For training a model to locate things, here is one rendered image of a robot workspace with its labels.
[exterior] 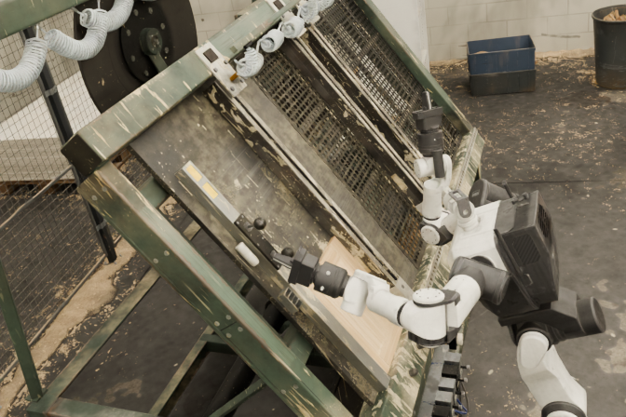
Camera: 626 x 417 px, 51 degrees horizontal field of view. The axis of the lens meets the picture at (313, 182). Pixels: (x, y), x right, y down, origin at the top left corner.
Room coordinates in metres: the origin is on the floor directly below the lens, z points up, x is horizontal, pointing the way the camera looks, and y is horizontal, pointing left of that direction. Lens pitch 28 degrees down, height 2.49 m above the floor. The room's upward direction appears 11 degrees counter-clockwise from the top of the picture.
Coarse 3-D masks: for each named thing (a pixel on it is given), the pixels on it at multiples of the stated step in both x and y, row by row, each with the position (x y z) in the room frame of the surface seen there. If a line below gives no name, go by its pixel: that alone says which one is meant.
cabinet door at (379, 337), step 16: (336, 240) 1.93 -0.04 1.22; (336, 256) 1.87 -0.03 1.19; (352, 256) 1.91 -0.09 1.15; (352, 272) 1.86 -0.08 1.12; (336, 304) 1.69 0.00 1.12; (352, 320) 1.68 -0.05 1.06; (368, 320) 1.72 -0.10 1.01; (384, 320) 1.77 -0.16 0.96; (368, 336) 1.67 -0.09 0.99; (384, 336) 1.71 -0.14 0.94; (368, 352) 1.61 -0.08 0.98; (384, 352) 1.65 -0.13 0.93; (384, 368) 1.60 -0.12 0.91
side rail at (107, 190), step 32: (96, 192) 1.55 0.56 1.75; (128, 192) 1.53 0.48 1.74; (128, 224) 1.52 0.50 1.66; (160, 224) 1.51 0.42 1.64; (160, 256) 1.49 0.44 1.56; (192, 256) 1.49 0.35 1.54; (192, 288) 1.46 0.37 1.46; (224, 288) 1.46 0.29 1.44; (224, 320) 1.43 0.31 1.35; (256, 320) 1.43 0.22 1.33; (256, 352) 1.40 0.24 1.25; (288, 352) 1.41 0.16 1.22; (288, 384) 1.37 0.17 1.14; (320, 384) 1.38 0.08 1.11; (320, 416) 1.34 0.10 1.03; (352, 416) 1.35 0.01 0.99
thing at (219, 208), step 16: (176, 176) 1.74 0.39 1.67; (192, 176) 1.73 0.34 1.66; (192, 192) 1.72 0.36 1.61; (208, 208) 1.71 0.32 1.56; (224, 208) 1.70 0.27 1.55; (224, 224) 1.69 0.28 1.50; (240, 240) 1.67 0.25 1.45; (256, 256) 1.66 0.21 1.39; (272, 272) 1.64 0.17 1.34; (288, 272) 1.65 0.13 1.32; (304, 288) 1.64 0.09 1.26; (304, 304) 1.60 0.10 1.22; (320, 304) 1.63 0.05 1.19; (320, 320) 1.59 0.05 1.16; (336, 320) 1.61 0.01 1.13; (336, 336) 1.57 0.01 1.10; (352, 336) 1.60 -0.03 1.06; (352, 352) 1.55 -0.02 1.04; (368, 368) 1.53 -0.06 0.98; (384, 384) 1.52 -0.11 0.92
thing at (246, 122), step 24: (216, 72) 2.06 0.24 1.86; (216, 96) 2.08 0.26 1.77; (240, 96) 2.11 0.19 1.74; (240, 120) 2.05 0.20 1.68; (264, 144) 2.02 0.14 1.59; (288, 168) 1.99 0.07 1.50; (312, 192) 1.96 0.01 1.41; (336, 216) 1.94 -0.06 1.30; (360, 240) 1.94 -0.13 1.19; (384, 264) 1.91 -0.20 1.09; (408, 288) 1.89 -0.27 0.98
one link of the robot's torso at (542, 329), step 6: (516, 324) 1.60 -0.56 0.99; (522, 324) 1.59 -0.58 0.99; (528, 324) 1.57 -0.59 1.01; (534, 324) 1.56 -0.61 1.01; (540, 324) 1.56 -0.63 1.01; (516, 330) 1.59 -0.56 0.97; (522, 330) 1.56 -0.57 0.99; (528, 330) 1.55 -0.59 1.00; (534, 330) 1.54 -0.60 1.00; (540, 330) 1.54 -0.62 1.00; (546, 330) 1.54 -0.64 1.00; (552, 330) 1.53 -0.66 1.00; (516, 336) 1.57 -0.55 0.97; (546, 336) 1.53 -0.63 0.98; (552, 336) 1.53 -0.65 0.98; (552, 342) 1.53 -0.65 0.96; (558, 342) 1.53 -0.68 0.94
